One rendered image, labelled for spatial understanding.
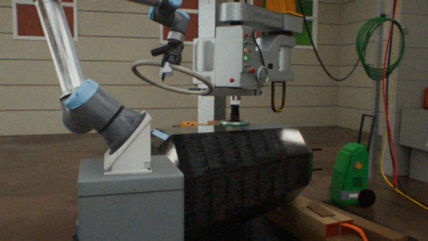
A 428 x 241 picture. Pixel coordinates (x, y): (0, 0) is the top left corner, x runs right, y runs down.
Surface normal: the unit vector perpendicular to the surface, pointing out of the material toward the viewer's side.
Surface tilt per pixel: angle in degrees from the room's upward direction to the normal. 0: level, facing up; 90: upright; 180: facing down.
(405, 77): 90
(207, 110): 90
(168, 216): 90
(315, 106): 90
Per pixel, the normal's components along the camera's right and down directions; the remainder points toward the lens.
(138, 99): 0.29, 0.11
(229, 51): -0.59, 0.08
